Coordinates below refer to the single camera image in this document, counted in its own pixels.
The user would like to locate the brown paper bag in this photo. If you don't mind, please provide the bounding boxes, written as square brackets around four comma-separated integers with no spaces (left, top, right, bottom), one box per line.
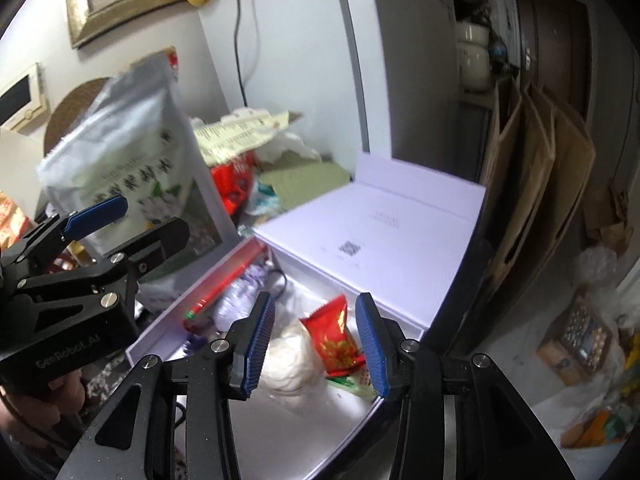
[582,175,633,256]

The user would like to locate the red candy packet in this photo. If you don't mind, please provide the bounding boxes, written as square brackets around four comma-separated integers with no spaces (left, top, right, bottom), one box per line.
[299,295,368,378]

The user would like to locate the black power cable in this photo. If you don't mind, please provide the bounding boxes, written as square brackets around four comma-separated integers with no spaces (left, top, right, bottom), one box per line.
[234,0,252,111]

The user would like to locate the white plastic bag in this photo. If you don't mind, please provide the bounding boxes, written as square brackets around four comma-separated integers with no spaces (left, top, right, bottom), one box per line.
[260,130,323,163]

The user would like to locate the white sachet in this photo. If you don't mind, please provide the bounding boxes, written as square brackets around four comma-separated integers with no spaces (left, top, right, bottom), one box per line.
[262,317,328,403]

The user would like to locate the dark brown door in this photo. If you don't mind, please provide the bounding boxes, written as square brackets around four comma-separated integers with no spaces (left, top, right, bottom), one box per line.
[510,0,593,111]

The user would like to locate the white refrigerator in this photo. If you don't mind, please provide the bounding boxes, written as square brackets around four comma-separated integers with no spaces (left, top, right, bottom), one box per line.
[197,0,488,186]

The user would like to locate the cream ceramic jar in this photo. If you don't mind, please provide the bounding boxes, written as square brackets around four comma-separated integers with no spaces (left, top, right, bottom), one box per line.
[457,20,493,93]

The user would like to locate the printed paper leaflet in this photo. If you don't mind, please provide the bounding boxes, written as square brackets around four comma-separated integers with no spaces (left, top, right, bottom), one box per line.
[192,110,293,166]

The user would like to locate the red printed package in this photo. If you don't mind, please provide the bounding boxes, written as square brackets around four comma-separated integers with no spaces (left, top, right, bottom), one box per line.
[210,152,258,216]

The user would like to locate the purple embroidered tassel sachet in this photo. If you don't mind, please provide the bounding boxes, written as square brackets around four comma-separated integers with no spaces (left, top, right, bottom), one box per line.
[212,260,281,331]

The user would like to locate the woven straw hat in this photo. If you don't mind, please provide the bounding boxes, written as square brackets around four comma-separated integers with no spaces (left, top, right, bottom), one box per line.
[42,76,113,161]

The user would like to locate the silver tea pouch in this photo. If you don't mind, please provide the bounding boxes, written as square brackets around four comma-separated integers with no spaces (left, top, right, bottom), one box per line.
[37,52,226,281]

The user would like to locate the orange snack bags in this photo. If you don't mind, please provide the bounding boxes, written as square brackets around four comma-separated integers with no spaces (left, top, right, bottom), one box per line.
[560,405,631,448]

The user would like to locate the lavender gift box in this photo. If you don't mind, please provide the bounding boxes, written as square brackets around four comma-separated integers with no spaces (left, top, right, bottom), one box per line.
[125,151,488,480]

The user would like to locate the bubble wrap bundle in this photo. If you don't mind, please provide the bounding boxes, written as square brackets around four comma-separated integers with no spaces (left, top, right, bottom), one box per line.
[575,245,631,291]

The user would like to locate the person's left hand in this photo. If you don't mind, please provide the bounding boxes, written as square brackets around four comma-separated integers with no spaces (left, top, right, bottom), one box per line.
[0,372,88,461]

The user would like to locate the beige wall intercom panel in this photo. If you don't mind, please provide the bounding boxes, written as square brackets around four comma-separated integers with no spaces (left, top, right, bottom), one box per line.
[0,62,51,133]

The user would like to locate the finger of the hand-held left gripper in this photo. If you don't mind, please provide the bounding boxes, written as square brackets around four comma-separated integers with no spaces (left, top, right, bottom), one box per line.
[0,195,130,267]
[107,217,191,281]

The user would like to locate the orange red snack bag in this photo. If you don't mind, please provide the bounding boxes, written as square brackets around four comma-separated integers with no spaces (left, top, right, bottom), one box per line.
[0,190,36,251]

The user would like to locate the olive green paper box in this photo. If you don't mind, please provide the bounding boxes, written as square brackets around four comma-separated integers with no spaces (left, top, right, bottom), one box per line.
[257,160,351,211]

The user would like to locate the cardboard box of jars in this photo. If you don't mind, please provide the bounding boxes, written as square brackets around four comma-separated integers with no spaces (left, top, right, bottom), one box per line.
[536,292,613,386]

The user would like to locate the flattened cardboard sheet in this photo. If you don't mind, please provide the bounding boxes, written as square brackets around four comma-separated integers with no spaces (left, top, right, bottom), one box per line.
[530,95,598,261]
[500,85,557,286]
[480,80,526,266]

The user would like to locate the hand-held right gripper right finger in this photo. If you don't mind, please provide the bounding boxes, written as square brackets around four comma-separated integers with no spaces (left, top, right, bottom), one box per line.
[354,291,576,480]

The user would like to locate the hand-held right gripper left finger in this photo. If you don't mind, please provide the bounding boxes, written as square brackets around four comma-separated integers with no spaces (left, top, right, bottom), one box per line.
[55,290,277,480]

